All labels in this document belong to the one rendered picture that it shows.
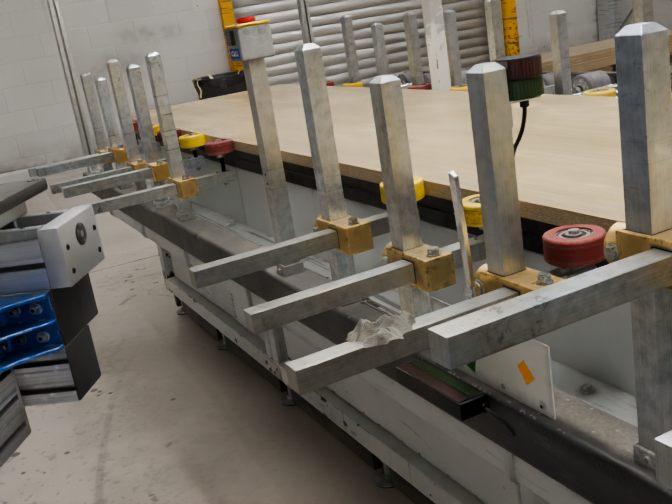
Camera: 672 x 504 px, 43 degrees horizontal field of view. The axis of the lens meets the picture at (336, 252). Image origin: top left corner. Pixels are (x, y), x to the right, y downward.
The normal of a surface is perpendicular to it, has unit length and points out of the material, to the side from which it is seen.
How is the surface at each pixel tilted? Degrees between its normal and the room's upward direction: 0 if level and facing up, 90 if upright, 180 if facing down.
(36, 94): 90
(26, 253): 90
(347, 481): 0
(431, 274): 90
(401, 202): 90
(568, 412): 0
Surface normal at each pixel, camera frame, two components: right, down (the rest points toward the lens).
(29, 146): 0.40, 0.20
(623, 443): -0.15, -0.95
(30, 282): -0.10, 0.30
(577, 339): -0.88, 0.26
